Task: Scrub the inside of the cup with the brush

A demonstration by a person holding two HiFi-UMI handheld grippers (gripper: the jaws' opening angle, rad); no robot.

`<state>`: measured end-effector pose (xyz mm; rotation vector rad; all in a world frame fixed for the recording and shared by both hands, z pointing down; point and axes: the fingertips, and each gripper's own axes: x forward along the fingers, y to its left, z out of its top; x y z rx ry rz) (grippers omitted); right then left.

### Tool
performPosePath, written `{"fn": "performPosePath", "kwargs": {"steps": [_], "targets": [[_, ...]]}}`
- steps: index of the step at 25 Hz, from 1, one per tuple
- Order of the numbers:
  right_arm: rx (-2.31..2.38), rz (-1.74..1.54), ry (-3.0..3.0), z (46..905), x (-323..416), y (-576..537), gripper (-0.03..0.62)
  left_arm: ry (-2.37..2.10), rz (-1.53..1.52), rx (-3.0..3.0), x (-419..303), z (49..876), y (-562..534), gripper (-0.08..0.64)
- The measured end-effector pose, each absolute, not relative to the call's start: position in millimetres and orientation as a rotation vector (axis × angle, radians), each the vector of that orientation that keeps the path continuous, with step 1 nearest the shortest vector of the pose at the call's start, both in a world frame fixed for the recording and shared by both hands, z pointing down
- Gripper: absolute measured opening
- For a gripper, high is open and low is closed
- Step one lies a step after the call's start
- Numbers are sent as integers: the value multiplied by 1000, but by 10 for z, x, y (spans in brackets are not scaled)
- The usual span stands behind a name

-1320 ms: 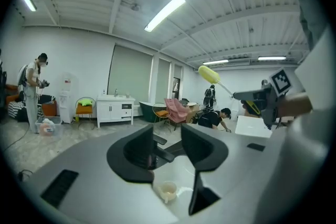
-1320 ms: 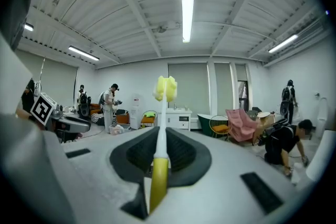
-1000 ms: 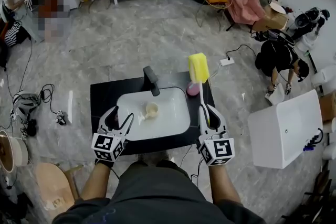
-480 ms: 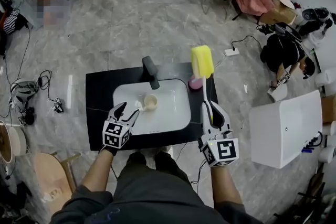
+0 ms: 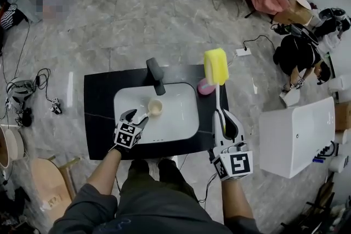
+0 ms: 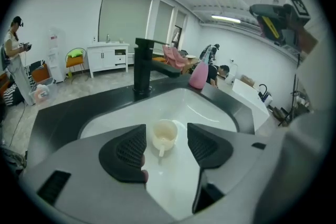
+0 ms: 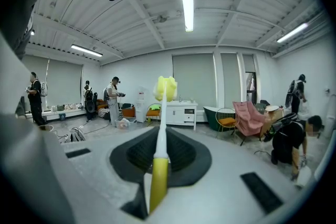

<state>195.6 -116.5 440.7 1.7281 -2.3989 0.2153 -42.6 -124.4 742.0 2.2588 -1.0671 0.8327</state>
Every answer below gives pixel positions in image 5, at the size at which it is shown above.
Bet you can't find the person's right forearm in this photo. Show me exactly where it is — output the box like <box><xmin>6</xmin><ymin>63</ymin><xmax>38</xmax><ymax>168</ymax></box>
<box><xmin>220</xmin><ymin>179</ymin><xmax>254</xmax><ymax>220</ymax></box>

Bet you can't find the small gripper on floor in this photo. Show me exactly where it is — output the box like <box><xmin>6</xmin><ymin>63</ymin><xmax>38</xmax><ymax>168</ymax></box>
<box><xmin>49</xmin><ymin>98</ymin><xmax>63</xmax><ymax>115</ymax></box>

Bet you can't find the black floor cable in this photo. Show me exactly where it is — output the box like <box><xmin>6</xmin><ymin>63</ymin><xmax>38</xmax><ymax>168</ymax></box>
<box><xmin>35</xmin><ymin>68</ymin><xmax>54</xmax><ymax>102</ymax></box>

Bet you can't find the person's left forearm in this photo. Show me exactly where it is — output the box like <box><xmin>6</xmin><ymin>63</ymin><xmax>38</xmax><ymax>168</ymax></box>
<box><xmin>86</xmin><ymin>147</ymin><xmax>123</xmax><ymax>196</ymax></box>

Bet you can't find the black white striped cloth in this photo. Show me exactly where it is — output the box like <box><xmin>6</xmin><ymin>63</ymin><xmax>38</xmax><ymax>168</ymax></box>
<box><xmin>0</xmin><ymin>4</ymin><xmax>19</xmax><ymax>31</ymax></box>

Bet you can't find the black sink cabinet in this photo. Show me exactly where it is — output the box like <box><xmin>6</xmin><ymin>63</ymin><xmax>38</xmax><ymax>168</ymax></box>
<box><xmin>83</xmin><ymin>64</ymin><xmax>230</xmax><ymax>161</ymax></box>

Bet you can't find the black power strip cable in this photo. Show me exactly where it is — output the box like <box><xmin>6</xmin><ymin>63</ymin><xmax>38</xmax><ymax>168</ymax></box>
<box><xmin>242</xmin><ymin>35</ymin><xmax>276</xmax><ymax>52</ymax></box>

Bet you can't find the round beige drum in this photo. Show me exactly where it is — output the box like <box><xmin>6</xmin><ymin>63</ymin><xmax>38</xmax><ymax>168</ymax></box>
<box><xmin>0</xmin><ymin>124</ymin><xmax>25</xmax><ymax>169</ymax></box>

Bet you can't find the black bathtub faucet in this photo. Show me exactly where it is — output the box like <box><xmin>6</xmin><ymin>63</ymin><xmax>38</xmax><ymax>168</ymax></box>
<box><xmin>312</xmin><ymin>141</ymin><xmax>337</xmax><ymax>164</ymax></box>

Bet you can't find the white rectangular bathtub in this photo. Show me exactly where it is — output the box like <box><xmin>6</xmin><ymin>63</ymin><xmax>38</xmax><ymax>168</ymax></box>
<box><xmin>258</xmin><ymin>96</ymin><xmax>337</xmax><ymax>179</ymax></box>

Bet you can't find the white sink basin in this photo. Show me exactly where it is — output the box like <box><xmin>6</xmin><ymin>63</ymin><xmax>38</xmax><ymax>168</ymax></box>
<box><xmin>114</xmin><ymin>82</ymin><xmax>200</xmax><ymax>145</ymax></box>

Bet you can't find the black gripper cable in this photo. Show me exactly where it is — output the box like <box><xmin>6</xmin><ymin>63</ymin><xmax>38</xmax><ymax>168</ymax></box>
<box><xmin>199</xmin><ymin>172</ymin><xmax>217</xmax><ymax>203</ymax></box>

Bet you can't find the pink soap bottle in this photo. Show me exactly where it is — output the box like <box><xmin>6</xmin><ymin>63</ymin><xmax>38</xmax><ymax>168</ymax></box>
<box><xmin>196</xmin><ymin>77</ymin><xmax>217</xmax><ymax>96</ymax></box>

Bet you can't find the cream cup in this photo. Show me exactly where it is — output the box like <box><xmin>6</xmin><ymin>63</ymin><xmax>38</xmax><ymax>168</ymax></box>
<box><xmin>139</xmin><ymin>99</ymin><xmax>163</xmax><ymax>122</ymax></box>

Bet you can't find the person in grey clothes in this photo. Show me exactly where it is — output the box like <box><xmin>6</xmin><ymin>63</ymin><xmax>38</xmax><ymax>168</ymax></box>
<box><xmin>48</xmin><ymin>158</ymin><xmax>264</xmax><ymax>234</ymax></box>

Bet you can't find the white headset on floor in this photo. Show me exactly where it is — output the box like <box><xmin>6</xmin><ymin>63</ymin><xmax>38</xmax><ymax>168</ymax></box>
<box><xmin>5</xmin><ymin>77</ymin><xmax>35</xmax><ymax>112</ymax></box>

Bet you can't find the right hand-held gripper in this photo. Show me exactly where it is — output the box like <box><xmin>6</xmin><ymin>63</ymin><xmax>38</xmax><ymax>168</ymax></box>
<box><xmin>207</xmin><ymin>109</ymin><xmax>254</xmax><ymax>182</ymax></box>

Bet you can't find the yellow sponge brush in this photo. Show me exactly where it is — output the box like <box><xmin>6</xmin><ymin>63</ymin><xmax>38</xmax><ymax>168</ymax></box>
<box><xmin>203</xmin><ymin>48</ymin><xmax>230</xmax><ymax>136</ymax></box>

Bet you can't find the cardboard box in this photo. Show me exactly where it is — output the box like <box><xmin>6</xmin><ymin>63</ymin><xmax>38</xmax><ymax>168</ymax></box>
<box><xmin>273</xmin><ymin>0</ymin><xmax>313</xmax><ymax>26</ymax></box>

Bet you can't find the round wooden stool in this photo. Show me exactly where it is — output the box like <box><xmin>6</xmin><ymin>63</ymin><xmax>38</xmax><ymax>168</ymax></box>
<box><xmin>30</xmin><ymin>156</ymin><xmax>82</xmax><ymax>224</ymax></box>

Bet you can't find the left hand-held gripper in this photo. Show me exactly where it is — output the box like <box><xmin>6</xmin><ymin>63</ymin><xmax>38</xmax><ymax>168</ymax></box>
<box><xmin>113</xmin><ymin>109</ymin><xmax>150</xmax><ymax>150</ymax></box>

